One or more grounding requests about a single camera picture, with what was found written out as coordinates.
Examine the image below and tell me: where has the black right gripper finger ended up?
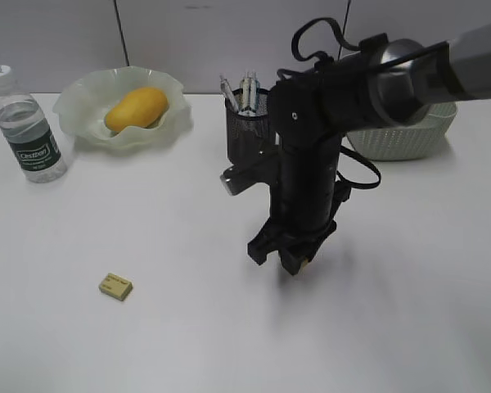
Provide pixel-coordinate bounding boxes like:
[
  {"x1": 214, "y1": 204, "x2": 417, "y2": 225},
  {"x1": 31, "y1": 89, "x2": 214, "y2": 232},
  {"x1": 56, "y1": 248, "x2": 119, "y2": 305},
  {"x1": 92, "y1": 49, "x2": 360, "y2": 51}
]
[
  {"x1": 247, "y1": 241, "x2": 277, "y2": 266},
  {"x1": 280, "y1": 246, "x2": 310, "y2": 276}
]

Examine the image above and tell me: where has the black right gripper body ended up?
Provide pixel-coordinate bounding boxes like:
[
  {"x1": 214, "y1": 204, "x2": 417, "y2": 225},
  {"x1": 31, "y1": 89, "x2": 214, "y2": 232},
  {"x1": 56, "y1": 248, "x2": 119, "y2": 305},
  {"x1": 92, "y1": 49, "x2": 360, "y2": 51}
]
[{"x1": 220, "y1": 151, "x2": 340, "y2": 259}]

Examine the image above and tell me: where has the green grip white pen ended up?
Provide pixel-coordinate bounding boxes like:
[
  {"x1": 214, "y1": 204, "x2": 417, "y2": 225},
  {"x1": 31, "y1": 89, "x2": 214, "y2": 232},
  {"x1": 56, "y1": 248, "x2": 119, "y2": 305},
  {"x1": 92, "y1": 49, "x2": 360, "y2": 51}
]
[{"x1": 239, "y1": 71, "x2": 250, "y2": 115}]

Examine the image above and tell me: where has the blue grip white pen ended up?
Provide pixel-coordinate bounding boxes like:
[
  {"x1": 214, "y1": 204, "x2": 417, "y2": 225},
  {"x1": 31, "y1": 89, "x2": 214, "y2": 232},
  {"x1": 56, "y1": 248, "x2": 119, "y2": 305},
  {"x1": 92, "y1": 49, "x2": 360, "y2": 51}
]
[{"x1": 249, "y1": 71, "x2": 260, "y2": 115}]

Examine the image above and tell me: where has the grey grip white pen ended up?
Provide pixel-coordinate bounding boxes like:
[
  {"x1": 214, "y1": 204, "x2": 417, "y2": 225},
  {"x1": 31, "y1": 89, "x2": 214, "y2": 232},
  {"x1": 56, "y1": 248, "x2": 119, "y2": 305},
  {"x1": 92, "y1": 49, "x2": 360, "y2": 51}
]
[{"x1": 219, "y1": 74, "x2": 240, "y2": 113}]

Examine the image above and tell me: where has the yellow mango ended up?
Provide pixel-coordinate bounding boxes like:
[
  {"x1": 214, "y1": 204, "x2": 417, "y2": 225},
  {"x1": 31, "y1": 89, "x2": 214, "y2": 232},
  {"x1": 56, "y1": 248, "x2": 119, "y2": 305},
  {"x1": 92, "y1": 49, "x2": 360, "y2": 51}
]
[{"x1": 105, "y1": 87, "x2": 169, "y2": 133}]

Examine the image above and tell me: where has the clear water bottle green label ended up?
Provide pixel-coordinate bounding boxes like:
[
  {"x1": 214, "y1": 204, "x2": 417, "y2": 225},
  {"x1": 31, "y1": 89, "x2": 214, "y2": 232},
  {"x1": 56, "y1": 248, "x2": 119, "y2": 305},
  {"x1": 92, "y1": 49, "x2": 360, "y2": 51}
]
[{"x1": 0, "y1": 65, "x2": 67, "y2": 183}]

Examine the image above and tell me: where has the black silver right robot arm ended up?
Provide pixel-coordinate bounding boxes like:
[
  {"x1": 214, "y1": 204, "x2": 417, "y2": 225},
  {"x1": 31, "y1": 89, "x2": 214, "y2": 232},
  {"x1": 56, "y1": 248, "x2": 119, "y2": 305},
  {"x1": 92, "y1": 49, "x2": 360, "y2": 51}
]
[{"x1": 221, "y1": 18, "x2": 491, "y2": 275}]

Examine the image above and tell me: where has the black mesh pen holder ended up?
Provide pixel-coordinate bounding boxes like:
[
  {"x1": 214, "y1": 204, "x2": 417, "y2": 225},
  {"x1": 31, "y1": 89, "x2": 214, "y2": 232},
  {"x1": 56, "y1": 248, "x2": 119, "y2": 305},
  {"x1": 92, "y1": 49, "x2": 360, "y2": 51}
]
[{"x1": 224, "y1": 88, "x2": 276, "y2": 165}]

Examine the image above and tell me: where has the pale green wavy glass plate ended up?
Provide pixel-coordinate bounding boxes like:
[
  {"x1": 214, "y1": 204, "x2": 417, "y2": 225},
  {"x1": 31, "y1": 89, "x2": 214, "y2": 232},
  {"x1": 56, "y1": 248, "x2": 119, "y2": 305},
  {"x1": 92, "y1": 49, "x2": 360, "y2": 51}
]
[{"x1": 53, "y1": 66, "x2": 193, "y2": 156}]

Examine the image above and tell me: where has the pale green plastic basket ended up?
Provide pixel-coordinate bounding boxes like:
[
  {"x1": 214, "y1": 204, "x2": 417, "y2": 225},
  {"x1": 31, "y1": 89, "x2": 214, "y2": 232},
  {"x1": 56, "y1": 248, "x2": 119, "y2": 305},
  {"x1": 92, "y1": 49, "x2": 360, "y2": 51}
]
[{"x1": 347, "y1": 102, "x2": 457, "y2": 161}]

